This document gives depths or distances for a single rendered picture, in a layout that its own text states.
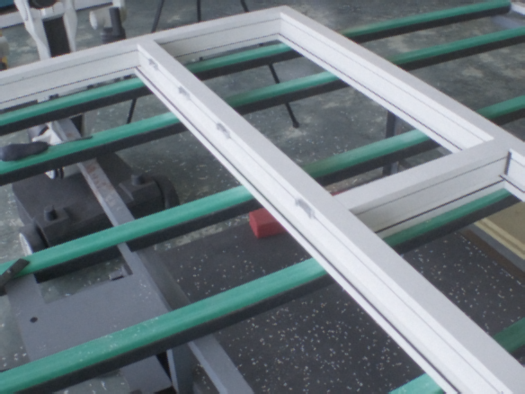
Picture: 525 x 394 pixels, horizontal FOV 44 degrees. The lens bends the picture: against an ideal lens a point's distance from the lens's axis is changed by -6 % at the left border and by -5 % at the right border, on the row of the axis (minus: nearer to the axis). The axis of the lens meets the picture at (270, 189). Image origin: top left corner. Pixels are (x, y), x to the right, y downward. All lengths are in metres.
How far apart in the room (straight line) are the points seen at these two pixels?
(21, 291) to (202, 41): 0.94
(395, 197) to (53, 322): 0.58
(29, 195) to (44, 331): 1.62
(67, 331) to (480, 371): 0.58
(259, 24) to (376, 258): 1.03
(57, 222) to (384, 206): 1.47
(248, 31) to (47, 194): 1.11
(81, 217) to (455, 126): 1.43
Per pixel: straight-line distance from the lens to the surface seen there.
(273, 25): 1.89
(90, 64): 1.71
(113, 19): 2.34
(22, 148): 1.42
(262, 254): 1.52
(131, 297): 1.06
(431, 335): 0.92
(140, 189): 2.45
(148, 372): 1.33
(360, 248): 0.99
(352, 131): 3.19
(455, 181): 1.22
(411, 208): 1.17
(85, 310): 1.05
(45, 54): 2.27
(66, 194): 2.58
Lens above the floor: 1.56
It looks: 34 degrees down
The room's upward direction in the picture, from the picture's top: 1 degrees counter-clockwise
